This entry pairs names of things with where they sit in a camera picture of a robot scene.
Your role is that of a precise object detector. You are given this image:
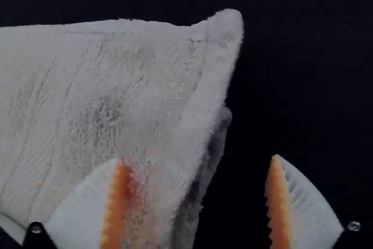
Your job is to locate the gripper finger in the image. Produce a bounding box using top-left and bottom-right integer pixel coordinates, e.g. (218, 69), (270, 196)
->
(22, 158), (131, 249)
(263, 154), (364, 249)

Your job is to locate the pale towel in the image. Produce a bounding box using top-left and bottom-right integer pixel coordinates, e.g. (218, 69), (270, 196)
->
(0, 8), (244, 249)

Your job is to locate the black mat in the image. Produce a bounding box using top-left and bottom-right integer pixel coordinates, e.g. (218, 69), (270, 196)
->
(0, 0), (373, 249)

